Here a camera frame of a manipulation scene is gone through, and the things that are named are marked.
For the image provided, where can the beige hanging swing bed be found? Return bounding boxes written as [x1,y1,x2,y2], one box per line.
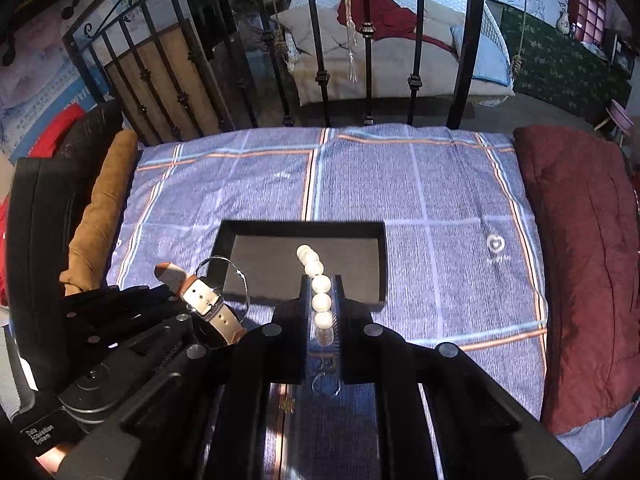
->
[271,0,516,106]

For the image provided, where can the black iron bed frame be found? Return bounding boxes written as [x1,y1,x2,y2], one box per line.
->
[63,0,512,145]

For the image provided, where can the green patterned carpet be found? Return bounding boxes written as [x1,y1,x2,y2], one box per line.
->
[500,6,631,124]

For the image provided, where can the maroon quilted pillow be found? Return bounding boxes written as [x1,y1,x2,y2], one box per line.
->
[513,125,639,434]

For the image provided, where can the black leather bag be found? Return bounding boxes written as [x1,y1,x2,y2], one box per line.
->
[3,100,124,391]

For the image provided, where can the blue plaid bed sheet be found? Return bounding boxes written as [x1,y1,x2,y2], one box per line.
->
[107,124,639,469]

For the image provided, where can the black jewelry tray box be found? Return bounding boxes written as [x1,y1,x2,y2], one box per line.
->
[205,220,388,309]

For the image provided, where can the wooden panel board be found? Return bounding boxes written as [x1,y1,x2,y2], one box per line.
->
[96,21,232,145]

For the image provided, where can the white leather strap watch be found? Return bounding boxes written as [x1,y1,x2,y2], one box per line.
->
[154,262,246,344]

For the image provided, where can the person's left hand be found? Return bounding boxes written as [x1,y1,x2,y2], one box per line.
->
[37,443,75,478]

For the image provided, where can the thin silver bangle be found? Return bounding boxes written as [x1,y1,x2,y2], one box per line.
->
[194,255,250,325]

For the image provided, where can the brown suede cushion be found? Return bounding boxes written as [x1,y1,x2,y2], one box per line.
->
[60,129,138,296]

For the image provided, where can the red cloth on swing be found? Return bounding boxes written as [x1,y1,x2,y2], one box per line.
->
[335,0,459,57]

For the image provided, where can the white pearl bracelet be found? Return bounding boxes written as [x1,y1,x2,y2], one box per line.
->
[295,242,336,348]

